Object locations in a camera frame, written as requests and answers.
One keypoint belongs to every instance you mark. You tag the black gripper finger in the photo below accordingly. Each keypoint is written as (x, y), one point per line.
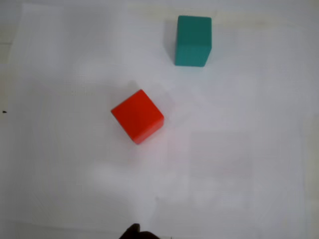
(132, 232)
(149, 236)

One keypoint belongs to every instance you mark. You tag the red cube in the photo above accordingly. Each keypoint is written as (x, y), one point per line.
(137, 117)

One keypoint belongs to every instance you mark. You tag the teal blue cube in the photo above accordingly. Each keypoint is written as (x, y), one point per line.
(193, 42)

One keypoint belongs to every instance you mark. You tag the small white paper sheet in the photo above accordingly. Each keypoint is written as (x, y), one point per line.
(224, 149)

